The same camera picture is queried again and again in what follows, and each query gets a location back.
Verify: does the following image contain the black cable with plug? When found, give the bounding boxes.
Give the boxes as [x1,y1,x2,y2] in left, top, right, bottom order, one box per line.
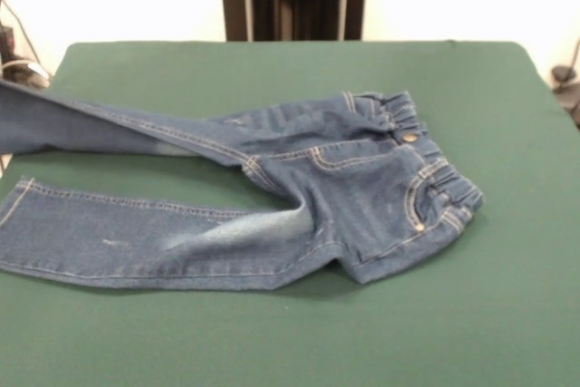
[550,37,580,130]

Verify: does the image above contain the black cable bundle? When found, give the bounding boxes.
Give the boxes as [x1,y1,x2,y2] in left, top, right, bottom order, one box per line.
[0,24,52,89]

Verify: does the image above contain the blue denim jeans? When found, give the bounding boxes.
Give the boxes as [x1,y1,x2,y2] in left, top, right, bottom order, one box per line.
[0,81,484,293]

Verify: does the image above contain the dark green table cloth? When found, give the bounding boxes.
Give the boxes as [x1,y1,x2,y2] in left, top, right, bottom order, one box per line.
[0,41,580,387]

